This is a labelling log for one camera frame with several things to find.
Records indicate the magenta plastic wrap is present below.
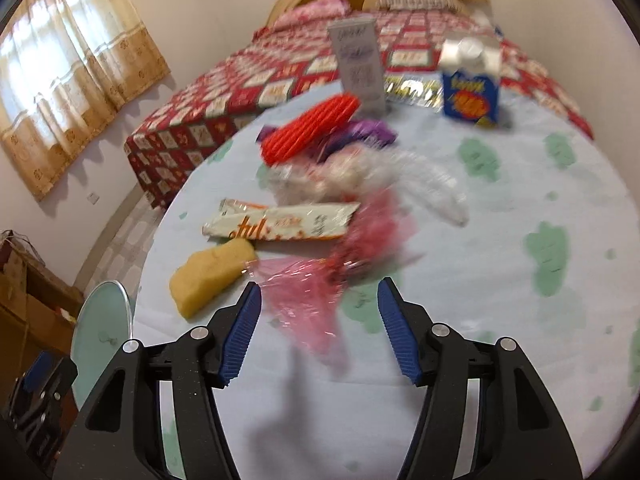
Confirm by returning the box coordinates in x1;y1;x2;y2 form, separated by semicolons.
327;187;421;281

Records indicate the mint green waste bin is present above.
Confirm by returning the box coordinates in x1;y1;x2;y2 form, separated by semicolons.
70;280;133;411

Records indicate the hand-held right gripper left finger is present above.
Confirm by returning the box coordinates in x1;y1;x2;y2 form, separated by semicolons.
52;281;263;480

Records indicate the red checked bedsheet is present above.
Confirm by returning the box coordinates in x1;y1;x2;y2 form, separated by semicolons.
124;7;596;211

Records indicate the pink floral pillow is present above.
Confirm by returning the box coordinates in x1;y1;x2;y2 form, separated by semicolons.
270;0;351;31

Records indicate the silver foil snack packet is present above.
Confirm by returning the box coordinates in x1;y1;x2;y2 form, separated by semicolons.
382;75;446;108

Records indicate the wooden cabinet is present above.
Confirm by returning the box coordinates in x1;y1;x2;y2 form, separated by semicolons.
0;230;86;396

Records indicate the tall white carton box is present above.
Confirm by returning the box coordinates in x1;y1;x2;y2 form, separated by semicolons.
327;17;388;116

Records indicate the yellow sponge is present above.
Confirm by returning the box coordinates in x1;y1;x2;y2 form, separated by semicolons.
169;237;258;320

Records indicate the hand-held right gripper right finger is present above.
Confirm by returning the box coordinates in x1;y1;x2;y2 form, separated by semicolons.
376;276;583;480

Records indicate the red foam fruit net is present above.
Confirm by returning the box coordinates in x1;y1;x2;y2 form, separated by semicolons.
260;92;362;166

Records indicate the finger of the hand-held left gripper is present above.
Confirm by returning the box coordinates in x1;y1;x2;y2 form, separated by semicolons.
20;351;55;396
10;356;79;438

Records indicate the pink plastic bag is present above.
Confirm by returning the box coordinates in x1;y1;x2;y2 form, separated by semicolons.
247;255;361;368

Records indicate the purple foil wrapper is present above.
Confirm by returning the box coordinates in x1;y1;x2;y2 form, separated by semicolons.
257;119;398;153

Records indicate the striped pillow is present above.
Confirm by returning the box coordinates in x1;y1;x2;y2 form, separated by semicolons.
375;0;463;13

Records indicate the wide beige curtain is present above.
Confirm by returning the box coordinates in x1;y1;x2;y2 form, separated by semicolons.
0;0;171;203

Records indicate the blue milk carton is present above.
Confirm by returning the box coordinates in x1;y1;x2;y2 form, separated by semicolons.
437;35;502;126

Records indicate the orange white snack wrapper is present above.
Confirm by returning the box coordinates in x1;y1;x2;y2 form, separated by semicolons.
202;199;362;242

